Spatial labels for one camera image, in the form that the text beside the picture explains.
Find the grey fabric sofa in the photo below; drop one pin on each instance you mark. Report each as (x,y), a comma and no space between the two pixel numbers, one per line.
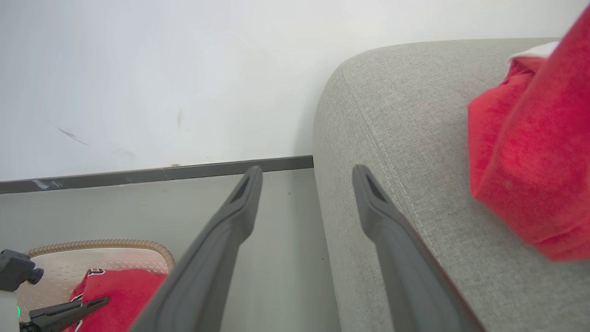
(415,115)

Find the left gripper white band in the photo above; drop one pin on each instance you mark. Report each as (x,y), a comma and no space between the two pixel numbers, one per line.
(8,313)

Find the red garment black white trim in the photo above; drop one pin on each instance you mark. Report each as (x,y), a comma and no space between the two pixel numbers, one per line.
(124,295)

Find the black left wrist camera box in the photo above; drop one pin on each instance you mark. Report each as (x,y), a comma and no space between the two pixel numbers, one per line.
(14,269)

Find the beige perforated laundry basket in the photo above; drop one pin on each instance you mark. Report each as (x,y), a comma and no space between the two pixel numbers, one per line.
(115,256)

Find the red garment with white stripes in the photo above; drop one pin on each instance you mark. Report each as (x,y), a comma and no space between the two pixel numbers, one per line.
(539,161)

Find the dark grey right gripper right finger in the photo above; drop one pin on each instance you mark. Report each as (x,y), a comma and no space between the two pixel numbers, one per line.
(405,276)

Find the dark skirting board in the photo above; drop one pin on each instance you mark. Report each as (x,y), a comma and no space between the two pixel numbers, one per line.
(184,173)

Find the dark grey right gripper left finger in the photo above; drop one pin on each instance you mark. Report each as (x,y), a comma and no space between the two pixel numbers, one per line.
(207,276)

